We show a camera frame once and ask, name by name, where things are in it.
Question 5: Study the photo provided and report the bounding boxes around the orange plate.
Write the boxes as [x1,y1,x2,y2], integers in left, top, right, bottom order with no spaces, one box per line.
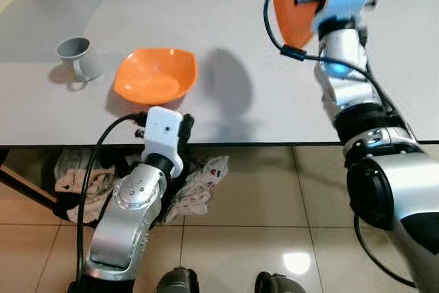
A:
[272,0,327,49]

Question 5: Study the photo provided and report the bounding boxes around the white cloth with red print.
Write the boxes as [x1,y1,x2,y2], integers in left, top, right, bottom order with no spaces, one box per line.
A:
[163,156,230,225]

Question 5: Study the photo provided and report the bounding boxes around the orange bowl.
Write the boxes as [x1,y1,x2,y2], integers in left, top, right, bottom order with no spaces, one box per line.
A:
[113,48,199,106]

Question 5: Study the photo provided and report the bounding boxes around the beige crumpled cloth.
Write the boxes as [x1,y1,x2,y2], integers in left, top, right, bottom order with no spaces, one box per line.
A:
[54,148,117,224]

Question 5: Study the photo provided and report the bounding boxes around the grey mug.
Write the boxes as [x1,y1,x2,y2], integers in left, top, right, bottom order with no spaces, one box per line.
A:
[56,36,104,84]

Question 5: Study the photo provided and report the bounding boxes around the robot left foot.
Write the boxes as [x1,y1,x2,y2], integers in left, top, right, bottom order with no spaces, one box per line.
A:
[154,267,201,293]

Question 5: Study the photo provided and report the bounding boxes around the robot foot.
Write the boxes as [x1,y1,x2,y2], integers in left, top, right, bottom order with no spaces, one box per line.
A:
[154,267,201,293]
[255,272,308,293]

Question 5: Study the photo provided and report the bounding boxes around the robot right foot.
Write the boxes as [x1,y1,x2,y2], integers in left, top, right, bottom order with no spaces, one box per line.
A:
[255,272,308,293]

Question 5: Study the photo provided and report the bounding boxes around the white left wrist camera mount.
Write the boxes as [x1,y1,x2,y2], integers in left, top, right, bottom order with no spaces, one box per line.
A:
[142,106,185,178]

